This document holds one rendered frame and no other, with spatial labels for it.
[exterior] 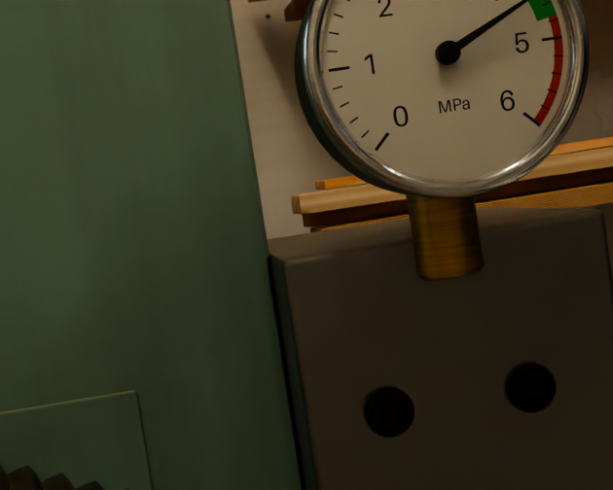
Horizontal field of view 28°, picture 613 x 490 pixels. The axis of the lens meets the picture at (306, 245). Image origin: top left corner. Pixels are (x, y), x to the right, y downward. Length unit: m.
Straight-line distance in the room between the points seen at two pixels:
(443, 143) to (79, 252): 0.11
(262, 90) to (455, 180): 2.62
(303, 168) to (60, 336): 2.57
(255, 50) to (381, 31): 2.62
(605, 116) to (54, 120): 2.80
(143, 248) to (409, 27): 0.10
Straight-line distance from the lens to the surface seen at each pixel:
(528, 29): 0.27
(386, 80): 0.26
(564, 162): 2.53
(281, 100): 2.88
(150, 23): 0.33
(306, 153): 2.88
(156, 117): 0.32
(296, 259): 0.29
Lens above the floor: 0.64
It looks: 3 degrees down
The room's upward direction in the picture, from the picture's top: 9 degrees counter-clockwise
